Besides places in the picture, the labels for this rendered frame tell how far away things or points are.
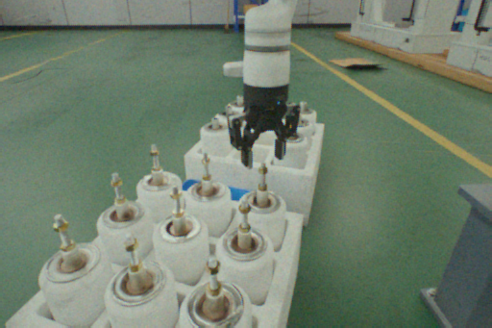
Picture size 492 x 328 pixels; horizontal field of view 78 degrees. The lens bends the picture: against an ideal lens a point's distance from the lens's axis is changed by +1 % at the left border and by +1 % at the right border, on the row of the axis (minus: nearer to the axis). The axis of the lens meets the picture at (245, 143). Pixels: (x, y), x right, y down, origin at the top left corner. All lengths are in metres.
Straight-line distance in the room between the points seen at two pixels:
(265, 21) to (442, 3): 3.34
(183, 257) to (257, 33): 0.37
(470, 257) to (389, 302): 0.21
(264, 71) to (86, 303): 0.43
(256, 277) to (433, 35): 3.43
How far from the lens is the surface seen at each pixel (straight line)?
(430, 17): 3.69
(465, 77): 2.93
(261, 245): 0.52
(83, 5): 7.13
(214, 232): 0.65
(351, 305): 0.80
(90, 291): 0.55
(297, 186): 0.87
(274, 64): 0.46
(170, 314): 0.51
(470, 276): 0.74
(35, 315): 0.62
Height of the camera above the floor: 0.62
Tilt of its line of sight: 26 degrees down
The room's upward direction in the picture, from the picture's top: straight up
